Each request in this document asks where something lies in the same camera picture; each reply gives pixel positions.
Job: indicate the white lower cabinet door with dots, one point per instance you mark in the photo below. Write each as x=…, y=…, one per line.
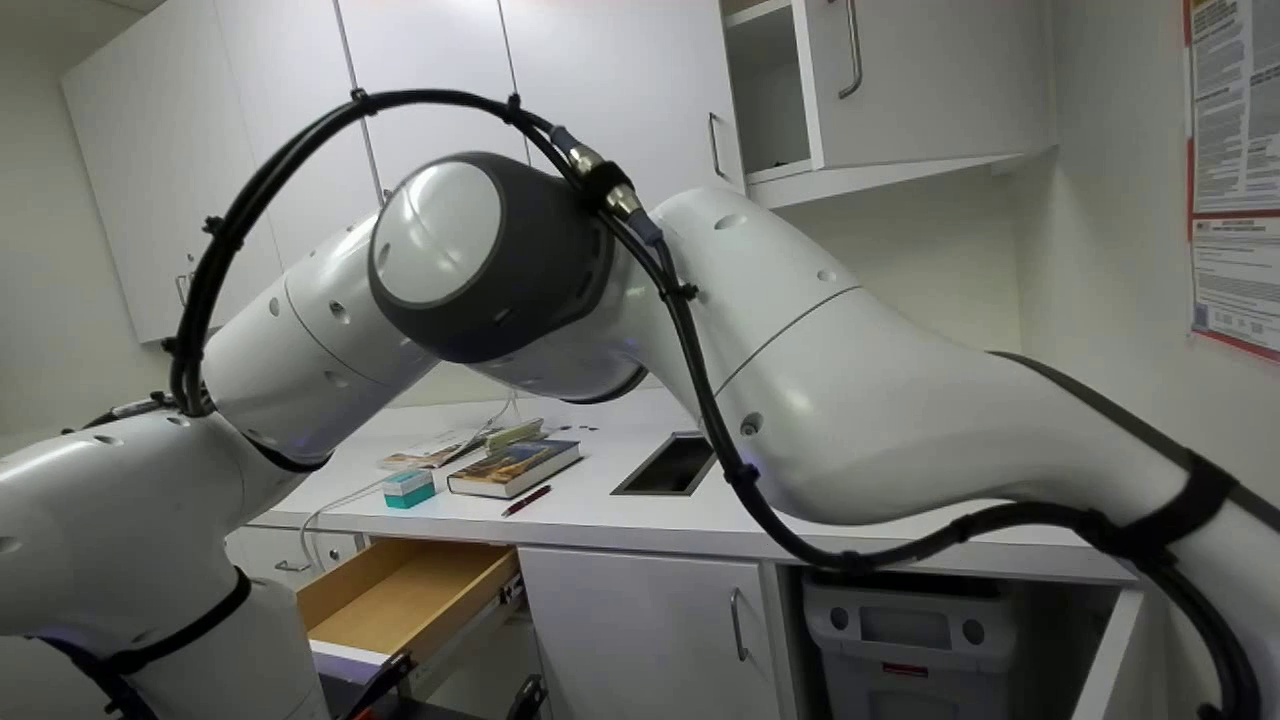
x=642, y=643

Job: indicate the open white upper cabinet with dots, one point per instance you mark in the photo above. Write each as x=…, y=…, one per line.
x=768, y=95

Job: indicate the open wooden drawer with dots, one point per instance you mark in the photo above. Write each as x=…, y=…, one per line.
x=402, y=596

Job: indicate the grey appliance inside cabinet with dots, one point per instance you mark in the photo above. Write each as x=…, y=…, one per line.
x=912, y=646

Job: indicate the open white upper cabinet door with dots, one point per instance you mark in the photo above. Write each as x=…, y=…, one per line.
x=932, y=82

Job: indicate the dark hardcover book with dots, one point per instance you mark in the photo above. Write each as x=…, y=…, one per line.
x=515, y=465

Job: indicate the dark pen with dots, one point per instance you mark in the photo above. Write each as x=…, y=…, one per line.
x=528, y=500

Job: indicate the stack of papers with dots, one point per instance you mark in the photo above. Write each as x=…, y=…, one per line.
x=429, y=455

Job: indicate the teal and white box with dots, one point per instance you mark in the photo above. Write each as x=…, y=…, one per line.
x=408, y=491

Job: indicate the white closed drawer front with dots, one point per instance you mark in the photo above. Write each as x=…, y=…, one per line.
x=286, y=554

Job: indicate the red-bordered notice poster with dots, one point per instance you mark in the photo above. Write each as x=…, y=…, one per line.
x=1242, y=281

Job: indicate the red-bordered text poster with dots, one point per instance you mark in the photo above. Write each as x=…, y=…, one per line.
x=1237, y=106

